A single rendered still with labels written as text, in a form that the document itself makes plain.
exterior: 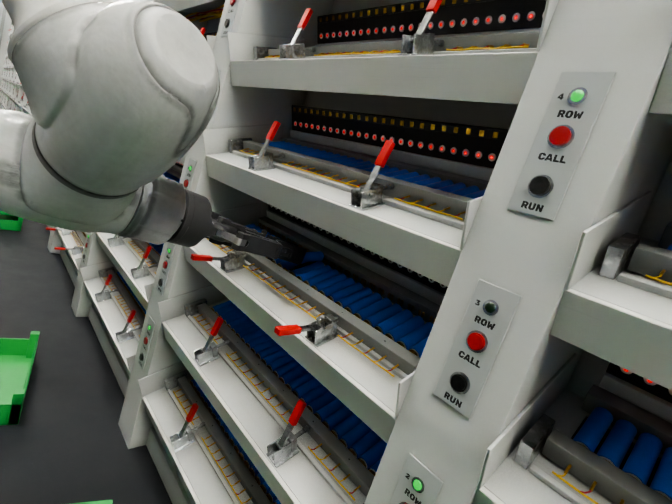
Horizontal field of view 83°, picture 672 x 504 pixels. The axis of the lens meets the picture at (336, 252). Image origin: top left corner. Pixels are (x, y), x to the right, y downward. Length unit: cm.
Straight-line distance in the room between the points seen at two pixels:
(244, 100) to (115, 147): 56
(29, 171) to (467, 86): 43
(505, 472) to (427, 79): 41
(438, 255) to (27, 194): 40
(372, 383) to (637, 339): 26
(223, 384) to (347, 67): 56
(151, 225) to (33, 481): 69
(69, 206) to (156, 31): 21
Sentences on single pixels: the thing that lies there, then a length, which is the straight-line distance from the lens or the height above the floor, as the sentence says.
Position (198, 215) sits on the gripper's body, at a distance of 53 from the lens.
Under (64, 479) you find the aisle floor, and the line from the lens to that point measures 106.
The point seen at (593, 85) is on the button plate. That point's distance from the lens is 39.
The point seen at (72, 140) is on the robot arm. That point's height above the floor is 71.
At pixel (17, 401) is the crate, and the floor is 6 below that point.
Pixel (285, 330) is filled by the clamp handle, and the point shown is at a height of 55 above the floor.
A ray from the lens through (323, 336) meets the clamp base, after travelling 52.
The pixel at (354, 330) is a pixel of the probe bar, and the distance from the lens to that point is 52.
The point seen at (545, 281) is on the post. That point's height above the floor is 72.
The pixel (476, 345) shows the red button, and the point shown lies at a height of 64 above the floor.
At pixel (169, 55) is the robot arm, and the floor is 79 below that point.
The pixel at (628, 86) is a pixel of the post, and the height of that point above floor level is 88.
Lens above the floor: 73
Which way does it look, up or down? 9 degrees down
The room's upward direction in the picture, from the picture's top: 18 degrees clockwise
